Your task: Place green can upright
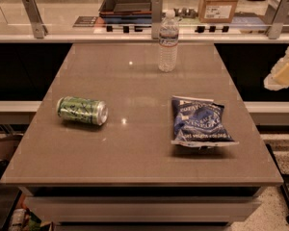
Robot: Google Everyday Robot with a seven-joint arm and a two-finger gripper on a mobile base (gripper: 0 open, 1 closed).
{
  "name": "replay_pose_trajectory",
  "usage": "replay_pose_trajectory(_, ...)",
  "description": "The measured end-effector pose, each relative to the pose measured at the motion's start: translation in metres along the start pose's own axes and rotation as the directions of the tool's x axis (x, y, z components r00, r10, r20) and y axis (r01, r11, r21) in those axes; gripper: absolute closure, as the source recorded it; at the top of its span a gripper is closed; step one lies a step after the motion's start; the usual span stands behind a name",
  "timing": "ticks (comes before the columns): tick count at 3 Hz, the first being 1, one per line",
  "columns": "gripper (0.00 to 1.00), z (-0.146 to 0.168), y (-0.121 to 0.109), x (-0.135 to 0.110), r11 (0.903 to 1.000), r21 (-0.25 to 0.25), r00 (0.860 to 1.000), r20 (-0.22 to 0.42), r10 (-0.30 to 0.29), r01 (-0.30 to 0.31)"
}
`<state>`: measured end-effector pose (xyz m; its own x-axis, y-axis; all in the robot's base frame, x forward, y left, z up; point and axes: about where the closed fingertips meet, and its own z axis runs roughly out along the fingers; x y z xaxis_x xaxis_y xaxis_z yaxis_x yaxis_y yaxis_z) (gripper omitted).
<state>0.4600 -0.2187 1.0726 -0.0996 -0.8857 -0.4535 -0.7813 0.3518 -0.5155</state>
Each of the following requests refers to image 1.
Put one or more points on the grey table drawer unit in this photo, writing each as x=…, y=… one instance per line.
x=143, y=209

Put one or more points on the can on floor shelf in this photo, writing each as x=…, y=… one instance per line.
x=18, y=220

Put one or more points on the cardboard box with label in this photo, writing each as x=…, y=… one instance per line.
x=216, y=11

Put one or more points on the black table leg caster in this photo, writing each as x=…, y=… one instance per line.
x=285, y=177

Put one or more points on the left metal glass bracket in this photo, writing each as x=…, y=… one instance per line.
x=38, y=27

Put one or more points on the orange open toolbox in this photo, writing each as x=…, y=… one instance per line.
x=116, y=8

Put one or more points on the green soda can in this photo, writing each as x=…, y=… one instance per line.
x=94, y=112

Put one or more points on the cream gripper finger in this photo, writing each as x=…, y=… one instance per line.
x=278, y=78

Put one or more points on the right metal glass bracket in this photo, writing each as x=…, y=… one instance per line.
x=275, y=17

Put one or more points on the clear plastic water bottle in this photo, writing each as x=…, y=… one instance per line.
x=168, y=42

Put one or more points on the middle metal glass bracket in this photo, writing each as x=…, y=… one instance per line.
x=156, y=16

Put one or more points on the blue chip bag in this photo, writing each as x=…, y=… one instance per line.
x=198, y=123

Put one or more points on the metal glass bracket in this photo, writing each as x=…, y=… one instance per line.
x=156, y=16
x=38, y=27
x=275, y=17

